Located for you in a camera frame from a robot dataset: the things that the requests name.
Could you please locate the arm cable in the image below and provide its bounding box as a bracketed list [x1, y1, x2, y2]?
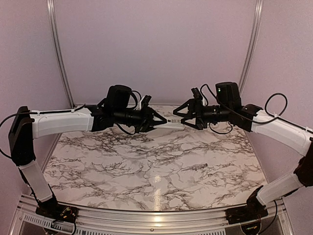
[200, 83, 313, 135]
[0, 89, 142, 160]

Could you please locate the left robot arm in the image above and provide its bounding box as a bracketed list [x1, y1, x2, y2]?
[8, 85, 167, 218]

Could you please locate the aluminium frame post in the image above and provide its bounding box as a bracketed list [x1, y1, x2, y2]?
[238, 0, 264, 96]
[46, 0, 75, 108]

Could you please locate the front aluminium rail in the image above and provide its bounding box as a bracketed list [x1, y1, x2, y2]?
[8, 194, 294, 235]

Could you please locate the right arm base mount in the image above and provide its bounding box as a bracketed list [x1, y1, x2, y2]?
[225, 206, 268, 224]

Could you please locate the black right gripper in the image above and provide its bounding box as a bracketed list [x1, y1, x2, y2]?
[172, 98, 231, 130]

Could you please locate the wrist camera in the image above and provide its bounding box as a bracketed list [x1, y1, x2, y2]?
[136, 95, 152, 110]
[191, 88, 205, 106]

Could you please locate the white remote control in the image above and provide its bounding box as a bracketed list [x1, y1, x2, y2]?
[162, 119, 185, 130]

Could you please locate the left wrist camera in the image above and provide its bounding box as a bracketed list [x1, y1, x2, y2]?
[136, 95, 152, 110]

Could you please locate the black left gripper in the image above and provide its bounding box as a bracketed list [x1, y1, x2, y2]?
[114, 103, 168, 133]

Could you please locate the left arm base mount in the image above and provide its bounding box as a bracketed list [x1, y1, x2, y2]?
[36, 204, 78, 223]

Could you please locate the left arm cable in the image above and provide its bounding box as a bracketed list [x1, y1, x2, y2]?
[0, 89, 142, 160]

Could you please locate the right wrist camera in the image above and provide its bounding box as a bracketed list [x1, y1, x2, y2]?
[191, 88, 205, 106]

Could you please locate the left aluminium frame post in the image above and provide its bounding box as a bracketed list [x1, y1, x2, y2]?
[46, 0, 75, 108]

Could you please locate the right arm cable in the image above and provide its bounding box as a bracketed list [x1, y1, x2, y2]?
[200, 83, 313, 135]

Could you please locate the right aluminium frame post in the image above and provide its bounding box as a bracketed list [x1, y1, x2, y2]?
[238, 0, 264, 96]

